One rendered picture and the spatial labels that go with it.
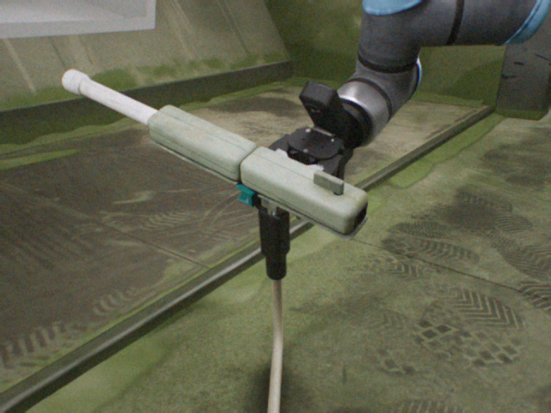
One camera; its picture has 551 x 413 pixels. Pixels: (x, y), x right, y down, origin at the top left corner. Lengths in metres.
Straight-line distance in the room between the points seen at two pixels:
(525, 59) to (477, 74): 0.19
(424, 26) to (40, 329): 0.73
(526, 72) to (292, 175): 1.99
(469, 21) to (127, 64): 1.67
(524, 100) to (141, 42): 1.64
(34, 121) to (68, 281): 1.02
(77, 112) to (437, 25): 1.53
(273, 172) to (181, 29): 1.98
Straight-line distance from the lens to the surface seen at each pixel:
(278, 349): 0.83
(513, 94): 2.52
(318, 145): 0.68
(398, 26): 0.75
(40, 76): 2.05
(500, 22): 0.79
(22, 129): 1.97
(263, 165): 0.59
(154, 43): 2.39
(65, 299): 1.00
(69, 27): 1.13
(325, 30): 2.86
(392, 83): 0.80
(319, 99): 0.64
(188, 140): 0.65
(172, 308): 0.94
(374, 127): 0.75
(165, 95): 2.30
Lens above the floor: 0.55
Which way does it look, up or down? 23 degrees down
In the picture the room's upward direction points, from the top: straight up
